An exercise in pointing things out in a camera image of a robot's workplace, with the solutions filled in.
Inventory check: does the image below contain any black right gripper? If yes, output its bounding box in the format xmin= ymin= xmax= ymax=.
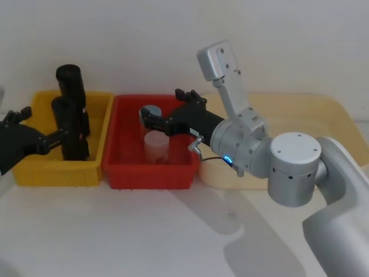
xmin=142 ymin=88 xmax=226 ymax=145

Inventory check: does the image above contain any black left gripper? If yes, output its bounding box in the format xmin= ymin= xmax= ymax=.
xmin=0 ymin=106 xmax=70 ymax=177

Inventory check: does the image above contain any short black bottle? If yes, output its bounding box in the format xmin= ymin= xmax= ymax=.
xmin=51 ymin=98 xmax=91 ymax=162

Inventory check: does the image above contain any grey lidded jar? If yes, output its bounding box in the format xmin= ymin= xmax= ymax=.
xmin=138 ymin=104 xmax=163 ymax=127

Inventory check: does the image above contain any clear plastic cup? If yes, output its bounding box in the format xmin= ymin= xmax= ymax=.
xmin=144 ymin=130 xmax=171 ymax=166

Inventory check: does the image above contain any yellow plastic bin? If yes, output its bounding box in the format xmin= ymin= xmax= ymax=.
xmin=12 ymin=90 xmax=115 ymax=187

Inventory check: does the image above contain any tall black bottle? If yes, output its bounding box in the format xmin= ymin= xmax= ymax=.
xmin=55 ymin=63 xmax=92 ymax=138

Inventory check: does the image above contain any red plastic bin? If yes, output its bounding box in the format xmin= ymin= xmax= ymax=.
xmin=101 ymin=94 xmax=202 ymax=191

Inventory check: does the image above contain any cream plastic tray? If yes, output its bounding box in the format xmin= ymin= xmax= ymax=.
xmin=197 ymin=92 xmax=363 ymax=191

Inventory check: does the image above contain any thin dark gripper cable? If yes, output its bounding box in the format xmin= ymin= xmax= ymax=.
xmin=187 ymin=136 xmax=246 ymax=177

